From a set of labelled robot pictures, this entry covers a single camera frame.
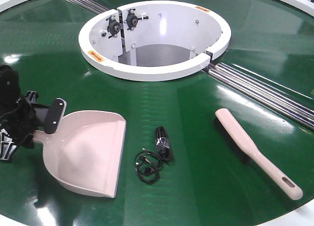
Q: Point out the orange warning sticker front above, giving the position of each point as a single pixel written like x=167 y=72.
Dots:
x=97 y=57

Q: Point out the right chrome roller bars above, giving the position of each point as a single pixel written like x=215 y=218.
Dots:
x=263 y=93

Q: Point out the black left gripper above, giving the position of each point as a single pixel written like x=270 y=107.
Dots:
x=21 y=120

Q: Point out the right black bearing mount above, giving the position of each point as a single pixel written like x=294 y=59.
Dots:
x=132 y=20

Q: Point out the top left chrome roller bars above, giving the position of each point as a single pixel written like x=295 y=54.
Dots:
x=91 y=5

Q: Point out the orange warning sticker back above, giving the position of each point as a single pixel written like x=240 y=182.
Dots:
x=202 y=8

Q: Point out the left black bearing mount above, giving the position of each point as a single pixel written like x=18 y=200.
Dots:
x=113 y=26

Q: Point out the pink plastic dustpan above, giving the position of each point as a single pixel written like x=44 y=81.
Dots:
x=85 y=152

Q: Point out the black bearing mount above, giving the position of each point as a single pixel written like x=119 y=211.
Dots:
x=113 y=26
x=132 y=20

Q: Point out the white outer rim bottom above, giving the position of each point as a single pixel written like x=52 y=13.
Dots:
x=141 y=212

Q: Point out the pink hand brush black bristles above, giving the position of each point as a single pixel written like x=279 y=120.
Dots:
x=246 y=150

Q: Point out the orange warning sticker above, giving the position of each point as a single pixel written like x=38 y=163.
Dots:
x=97 y=57
x=202 y=8

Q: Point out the chrome roller bars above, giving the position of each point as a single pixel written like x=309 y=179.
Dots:
x=91 y=5
x=263 y=93

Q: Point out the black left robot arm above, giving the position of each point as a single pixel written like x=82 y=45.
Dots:
x=9 y=87

